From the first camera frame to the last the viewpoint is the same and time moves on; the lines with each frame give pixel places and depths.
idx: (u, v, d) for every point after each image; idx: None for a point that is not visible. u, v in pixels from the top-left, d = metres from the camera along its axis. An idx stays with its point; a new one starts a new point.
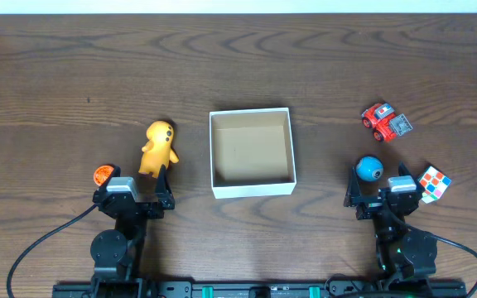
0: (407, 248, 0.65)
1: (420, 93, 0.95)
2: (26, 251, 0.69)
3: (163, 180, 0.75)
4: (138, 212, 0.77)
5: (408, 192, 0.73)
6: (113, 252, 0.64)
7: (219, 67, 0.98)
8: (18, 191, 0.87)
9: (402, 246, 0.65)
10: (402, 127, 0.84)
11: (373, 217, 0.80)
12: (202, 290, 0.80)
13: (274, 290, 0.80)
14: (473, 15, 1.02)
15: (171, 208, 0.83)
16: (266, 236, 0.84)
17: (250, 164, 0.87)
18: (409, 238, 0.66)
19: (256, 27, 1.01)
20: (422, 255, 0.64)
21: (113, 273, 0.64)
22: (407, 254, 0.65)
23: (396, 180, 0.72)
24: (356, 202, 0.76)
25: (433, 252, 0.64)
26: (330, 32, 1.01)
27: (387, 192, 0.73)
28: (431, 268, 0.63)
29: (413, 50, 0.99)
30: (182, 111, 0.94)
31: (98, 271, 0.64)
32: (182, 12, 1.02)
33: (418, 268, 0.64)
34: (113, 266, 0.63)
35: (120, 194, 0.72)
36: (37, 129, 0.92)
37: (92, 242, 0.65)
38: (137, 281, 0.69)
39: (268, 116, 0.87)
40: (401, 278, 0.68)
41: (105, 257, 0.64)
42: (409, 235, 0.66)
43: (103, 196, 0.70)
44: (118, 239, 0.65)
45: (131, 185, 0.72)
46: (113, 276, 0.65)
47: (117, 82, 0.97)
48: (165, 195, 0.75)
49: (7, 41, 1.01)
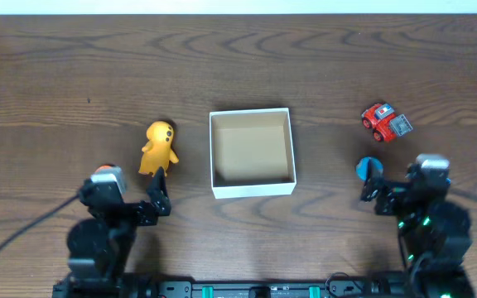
0: (438, 217, 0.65)
1: (419, 93, 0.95)
2: None
3: (156, 181, 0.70)
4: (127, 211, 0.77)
5: (440, 170, 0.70)
6: (91, 241, 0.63)
7: (219, 67, 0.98)
8: (19, 192, 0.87)
9: (433, 213, 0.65)
10: (402, 127, 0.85)
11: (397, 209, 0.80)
12: (202, 290, 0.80)
13: (274, 291, 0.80)
14: (472, 16, 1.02)
15: (166, 213, 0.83)
16: (266, 237, 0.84)
17: (250, 165, 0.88)
18: (438, 208, 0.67)
19: (256, 28, 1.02)
20: (455, 225, 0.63)
21: (86, 266, 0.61)
22: (437, 223, 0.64)
23: (427, 156, 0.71)
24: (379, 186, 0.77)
25: (466, 223, 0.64)
26: (330, 33, 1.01)
27: (417, 168, 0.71)
28: (466, 240, 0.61)
29: (413, 50, 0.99)
30: (182, 111, 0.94)
31: (72, 265, 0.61)
32: (182, 12, 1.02)
33: (452, 238, 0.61)
34: (88, 257, 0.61)
35: (105, 185, 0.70)
36: (37, 130, 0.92)
37: (69, 233, 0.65)
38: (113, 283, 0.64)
39: (268, 116, 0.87)
40: (431, 258, 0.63)
41: (79, 248, 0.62)
42: (438, 205, 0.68)
43: (88, 186, 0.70)
44: (98, 228, 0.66)
45: (116, 175, 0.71)
46: (87, 271, 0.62)
47: (117, 82, 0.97)
48: (156, 195, 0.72)
49: (7, 42, 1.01)
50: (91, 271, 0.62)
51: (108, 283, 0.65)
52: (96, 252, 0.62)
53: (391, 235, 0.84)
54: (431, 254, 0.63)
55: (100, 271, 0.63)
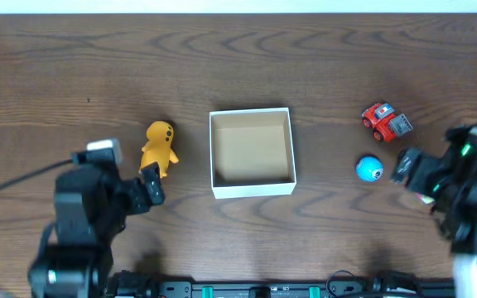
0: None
1: (419, 93, 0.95)
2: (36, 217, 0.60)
3: (152, 172, 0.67)
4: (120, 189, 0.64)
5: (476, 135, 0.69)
6: (85, 180, 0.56)
7: (219, 67, 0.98)
8: (18, 192, 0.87)
9: (472, 144, 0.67)
10: (402, 127, 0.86)
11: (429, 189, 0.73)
12: (202, 290, 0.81)
13: (273, 291, 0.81)
14: (473, 15, 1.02)
15: (160, 200, 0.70)
16: (266, 237, 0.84)
17: (250, 164, 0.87)
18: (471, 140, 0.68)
19: (256, 27, 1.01)
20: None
21: (74, 206, 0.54)
22: (476, 151, 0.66)
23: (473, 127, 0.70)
24: (411, 156, 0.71)
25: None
26: (330, 32, 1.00)
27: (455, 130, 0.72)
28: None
29: (414, 50, 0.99)
30: (182, 111, 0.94)
31: (59, 205, 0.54)
32: (182, 12, 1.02)
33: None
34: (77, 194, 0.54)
35: (102, 155, 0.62)
36: (37, 130, 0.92)
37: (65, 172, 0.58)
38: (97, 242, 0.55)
39: (268, 116, 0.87)
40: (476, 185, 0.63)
41: (71, 185, 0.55)
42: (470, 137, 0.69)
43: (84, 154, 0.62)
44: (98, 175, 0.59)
45: (117, 143, 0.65)
46: (74, 211, 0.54)
47: (117, 81, 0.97)
48: (151, 180, 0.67)
49: (7, 41, 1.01)
50: (79, 217, 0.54)
51: (90, 241, 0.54)
52: (87, 191, 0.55)
53: (391, 234, 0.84)
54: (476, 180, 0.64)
55: (90, 218, 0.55)
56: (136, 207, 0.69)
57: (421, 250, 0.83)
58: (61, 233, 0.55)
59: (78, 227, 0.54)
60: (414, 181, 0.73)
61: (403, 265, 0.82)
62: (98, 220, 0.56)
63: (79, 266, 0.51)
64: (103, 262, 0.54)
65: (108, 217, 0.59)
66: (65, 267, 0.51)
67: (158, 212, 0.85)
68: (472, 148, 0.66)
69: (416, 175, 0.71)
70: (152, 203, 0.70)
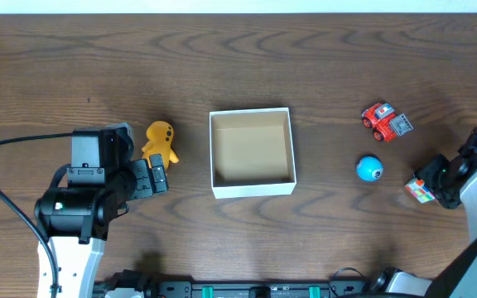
0: None
1: (419, 93, 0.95)
2: (55, 182, 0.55)
3: (160, 156, 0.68)
4: (127, 164, 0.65)
5: None
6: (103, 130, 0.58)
7: (219, 67, 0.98)
8: (19, 191, 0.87)
9: None
10: (402, 127, 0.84)
11: (436, 181, 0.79)
12: (202, 290, 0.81)
13: (274, 290, 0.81)
14: (472, 16, 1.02)
15: (163, 189, 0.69)
16: (266, 236, 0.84)
17: (250, 165, 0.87)
18: None
19: (256, 27, 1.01)
20: None
21: (90, 147, 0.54)
22: None
23: None
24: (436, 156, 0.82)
25: None
26: (330, 32, 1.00)
27: None
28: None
29: (414, 50, 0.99)
30: (182, 111, 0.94)
31: (74, 144, 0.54)
32: (182, 12, 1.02)
33: None
34: (94, 135, 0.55)
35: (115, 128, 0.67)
36: (37, 129, 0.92)
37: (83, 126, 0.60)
38: (101, 190, 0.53)
39: (268, 116, 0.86)
40: (464, 169, 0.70)
41: (89, 129, 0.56)
42: None
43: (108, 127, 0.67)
44: (115, 134, 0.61)
45: (128, 126, 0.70)
46: (89, 151, 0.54)
47: (117, 81, 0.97)
48: (156, 162, 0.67)
49: (7, 41, 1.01)
50: (92, 159, 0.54)
51: (100, 183, 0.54)
52: (103, 136, 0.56)
53: (391, 235, 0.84)
54: (465, 168, 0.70)
55: (103, 163, 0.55)
56: (138, 190, 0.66)
57: (421, 249, 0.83)
58: (72, 172, 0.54)
59: (90, 169, 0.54)
60: (426, 170, 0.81)
61: (402, 265, 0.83)
62: (109, 169, 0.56)
63: (86, 201, 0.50)
64: (109, 203, 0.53)
65: (118, 171, 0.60)
66: (72, 200, 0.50)
67: (157, 211, 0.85)
68: None
69: (430, 164, 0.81)
70: (156, 190, 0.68)
